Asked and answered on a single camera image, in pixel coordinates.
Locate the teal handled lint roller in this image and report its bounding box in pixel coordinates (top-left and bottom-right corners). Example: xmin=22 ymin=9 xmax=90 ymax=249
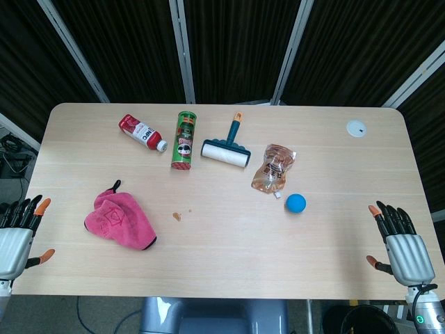
xmin=200 ymin=111 xmax=252 ymax=172

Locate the brown spout pouch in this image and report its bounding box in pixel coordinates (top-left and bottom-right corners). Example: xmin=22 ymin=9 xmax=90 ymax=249
xmin=251 ymin=143 xmax=298 ymax=200

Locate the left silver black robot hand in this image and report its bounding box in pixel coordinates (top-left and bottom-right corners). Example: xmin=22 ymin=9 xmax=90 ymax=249
xmin=0 ymin=194 xmax=56 ymax=281

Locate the black trash bin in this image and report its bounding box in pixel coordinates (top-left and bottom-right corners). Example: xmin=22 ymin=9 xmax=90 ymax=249
xmin=321 ymin=303 xmax=401 ymax=334

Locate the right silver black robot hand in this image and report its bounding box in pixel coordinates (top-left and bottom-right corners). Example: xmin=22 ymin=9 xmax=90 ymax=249
xmin=366 ymin=200 xmax=437 ymax=287

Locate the grey partition post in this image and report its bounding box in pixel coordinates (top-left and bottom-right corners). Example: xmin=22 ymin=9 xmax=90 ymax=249
xmin=270 ymin=0 xmax=316 ymax=106
xmin=37 ymin=0 xmax=111 ymax=104
xmin=0 ymin=112 xmax=41 ymax=152
xmin=168 ymin=0 xmax=197 ymax=104
xmin=380 ymin=40 xmax=445 ymax=109

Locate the pink cloth with black trim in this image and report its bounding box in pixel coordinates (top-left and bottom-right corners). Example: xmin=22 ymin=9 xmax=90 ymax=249
xmin=83 ymin=180 xmax=158 ymax=252

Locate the black floor equipment with cables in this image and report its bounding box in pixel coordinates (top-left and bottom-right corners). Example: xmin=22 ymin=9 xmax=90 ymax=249
xmin=0 ymin=133 xmax=37 ymax=179

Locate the white round cable grommet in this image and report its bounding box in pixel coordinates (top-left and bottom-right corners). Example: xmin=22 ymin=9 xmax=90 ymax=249
xmin=346 ymin=119 xmax=368 ymax=138

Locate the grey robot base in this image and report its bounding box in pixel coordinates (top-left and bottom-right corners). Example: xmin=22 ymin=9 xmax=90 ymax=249
xmin=138 ymin=297 xmax=289 ymax=334

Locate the green Pringles can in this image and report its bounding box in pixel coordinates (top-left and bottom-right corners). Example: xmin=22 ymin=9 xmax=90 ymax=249
xmin=170 ymin=111 xmax=199 ymax=171

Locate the blue ball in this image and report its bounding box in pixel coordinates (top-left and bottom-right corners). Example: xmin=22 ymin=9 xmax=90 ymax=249
xmin=285 ymin=193 xmax=307 ymax=214

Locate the red ketchup bottle white cap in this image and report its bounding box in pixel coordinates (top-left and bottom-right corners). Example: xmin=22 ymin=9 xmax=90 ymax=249
xmin=118 ymin=113 xmax=168 ymax=153

